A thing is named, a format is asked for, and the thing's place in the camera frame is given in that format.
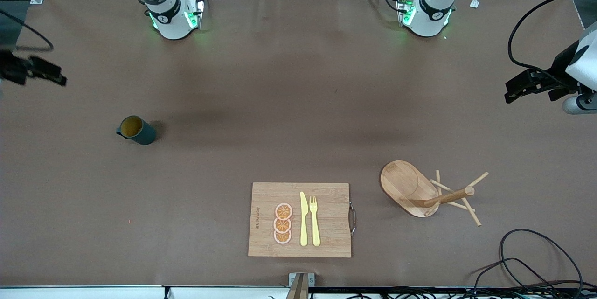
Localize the teal cup with yellow inside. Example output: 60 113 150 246
116 115 157 146

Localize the wooden cup rack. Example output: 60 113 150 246
380 160 489 227

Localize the brown table mat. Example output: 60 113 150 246
0 0 597 288

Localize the bamboo cutting board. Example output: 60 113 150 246
248 182 357 258

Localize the yellow plastic fork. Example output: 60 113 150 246
309 195 321 247

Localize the yellow plastic knife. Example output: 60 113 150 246
300 192 309 247

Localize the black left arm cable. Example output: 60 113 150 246
507 0 597 78

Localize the black looped cable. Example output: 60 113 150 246
498 229 584 292
471 257 565 299

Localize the metal edge bracket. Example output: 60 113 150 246
285 272 316 299

